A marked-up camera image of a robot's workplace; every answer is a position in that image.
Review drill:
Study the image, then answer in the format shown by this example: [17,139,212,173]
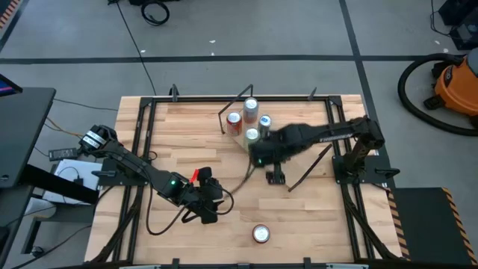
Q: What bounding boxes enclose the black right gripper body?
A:
[249,134,296,167]

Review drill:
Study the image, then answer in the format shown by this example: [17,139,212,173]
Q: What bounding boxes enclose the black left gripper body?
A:
[181,177,226,225]

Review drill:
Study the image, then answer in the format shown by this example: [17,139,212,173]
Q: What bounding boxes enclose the light green beverage can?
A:
[244,127,261,149]

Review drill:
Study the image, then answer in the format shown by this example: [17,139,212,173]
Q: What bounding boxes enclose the slim blue beverage can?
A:
[258,114,273,137]

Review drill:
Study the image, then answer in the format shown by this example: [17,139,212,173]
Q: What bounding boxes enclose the red beverage can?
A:
[226,111,243,137]
[252,223,271,244]

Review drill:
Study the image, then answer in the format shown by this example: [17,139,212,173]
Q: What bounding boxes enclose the silver beverage can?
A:
[243,96,260,125]

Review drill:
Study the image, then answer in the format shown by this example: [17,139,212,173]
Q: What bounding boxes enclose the white box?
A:
[41,158,105,205]

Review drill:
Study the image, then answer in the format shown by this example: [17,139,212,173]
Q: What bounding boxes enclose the orange shop vacuum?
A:
[397,52,478,137]
[423,48,478,130]

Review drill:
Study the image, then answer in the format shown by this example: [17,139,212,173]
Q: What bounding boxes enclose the black power adapter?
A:
[48,147,78,161]

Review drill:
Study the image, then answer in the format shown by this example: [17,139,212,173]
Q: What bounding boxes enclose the black desk crossbar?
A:
[20,164,101,205]

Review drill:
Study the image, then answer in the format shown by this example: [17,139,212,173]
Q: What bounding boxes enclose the black hazard striped mat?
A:
[0,0,23,30]
[386,186,478,267]

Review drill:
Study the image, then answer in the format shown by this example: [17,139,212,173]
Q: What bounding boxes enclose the tilted display screen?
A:
[0,73,23,97]

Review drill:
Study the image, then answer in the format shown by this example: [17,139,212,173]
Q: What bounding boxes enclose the black equipment cases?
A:
[438,0,478,52]

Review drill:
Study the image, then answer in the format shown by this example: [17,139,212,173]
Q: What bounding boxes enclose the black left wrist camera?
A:
[196,167,214,182]

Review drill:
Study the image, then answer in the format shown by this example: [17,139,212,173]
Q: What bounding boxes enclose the wooden shelf with black frame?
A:
[217,84,334,194]

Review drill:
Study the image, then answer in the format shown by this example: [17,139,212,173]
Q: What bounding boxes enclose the black aluminium table frame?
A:
[89,84,406,269]

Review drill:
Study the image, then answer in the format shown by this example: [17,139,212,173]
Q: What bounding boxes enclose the coiled black cable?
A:
[140,1,171,27]

